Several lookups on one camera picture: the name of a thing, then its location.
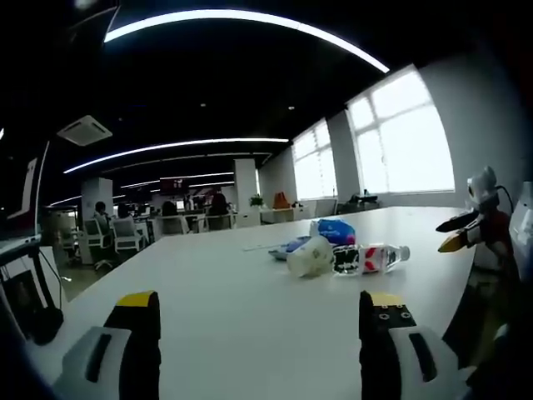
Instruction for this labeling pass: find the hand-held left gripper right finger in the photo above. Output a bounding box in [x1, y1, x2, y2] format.
[358, 290, 472, 400]

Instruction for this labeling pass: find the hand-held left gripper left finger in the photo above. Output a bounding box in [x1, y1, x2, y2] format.
[52, 290, 162, 400]

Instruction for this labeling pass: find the clear plastic water bottle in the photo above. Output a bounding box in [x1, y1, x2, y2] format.
[331, 242, 411, 277]

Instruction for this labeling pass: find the white paper cup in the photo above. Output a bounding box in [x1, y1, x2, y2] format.
[286, 234, 335, 279]

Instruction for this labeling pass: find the blue tissue packet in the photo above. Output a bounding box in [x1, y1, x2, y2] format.
[309, 217, 357, 246]

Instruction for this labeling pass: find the blue and white packet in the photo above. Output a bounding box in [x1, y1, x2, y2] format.
[269, 235, 313, 262]

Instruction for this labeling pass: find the large bright window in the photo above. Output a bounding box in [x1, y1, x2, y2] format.
[346, 69, 456, 195]

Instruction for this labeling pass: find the black object beside table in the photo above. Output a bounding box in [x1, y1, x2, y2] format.
[23, 307, 65, 347]

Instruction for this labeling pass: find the white table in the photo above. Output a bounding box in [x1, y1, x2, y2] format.
[22, 205, 482, 400]

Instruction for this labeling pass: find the white office chair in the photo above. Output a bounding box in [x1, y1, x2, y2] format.
[84, 217, 114, 270]
[159, 213, 189, 237]
[112, 217, 146, 254]
[205, 212, 233, 232]

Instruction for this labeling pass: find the smaller bright window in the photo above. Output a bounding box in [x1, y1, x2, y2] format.
[291, 117, 339, 202]

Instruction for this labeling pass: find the long ceiling light strip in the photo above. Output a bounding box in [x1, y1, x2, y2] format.
[62, 137, 291, 174]

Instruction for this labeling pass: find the ceiling air conditioner vent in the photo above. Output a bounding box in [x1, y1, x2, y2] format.
[56, 114, 114, 148]

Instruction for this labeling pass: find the long curved ceiling light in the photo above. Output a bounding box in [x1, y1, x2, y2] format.
[102, 8, 391, 74]

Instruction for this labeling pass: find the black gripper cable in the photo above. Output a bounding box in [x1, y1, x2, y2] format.
[494, 184, 514, 210]

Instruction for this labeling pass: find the red wall screen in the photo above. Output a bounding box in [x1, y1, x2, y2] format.
[159, 176, 187, 193]

